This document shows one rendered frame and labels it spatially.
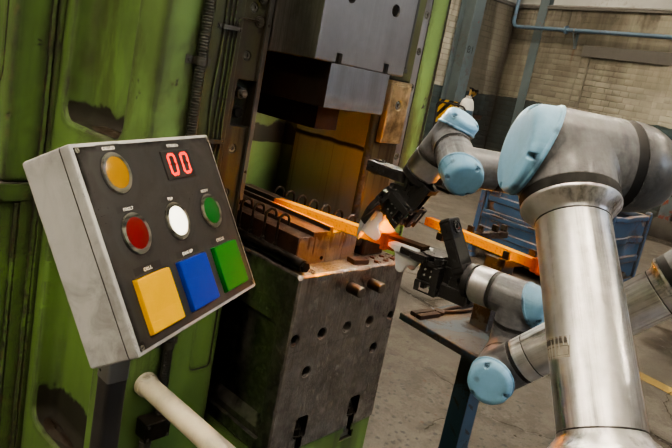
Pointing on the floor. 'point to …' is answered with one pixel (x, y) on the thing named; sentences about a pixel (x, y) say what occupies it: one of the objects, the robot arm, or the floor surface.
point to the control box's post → (109, 405)
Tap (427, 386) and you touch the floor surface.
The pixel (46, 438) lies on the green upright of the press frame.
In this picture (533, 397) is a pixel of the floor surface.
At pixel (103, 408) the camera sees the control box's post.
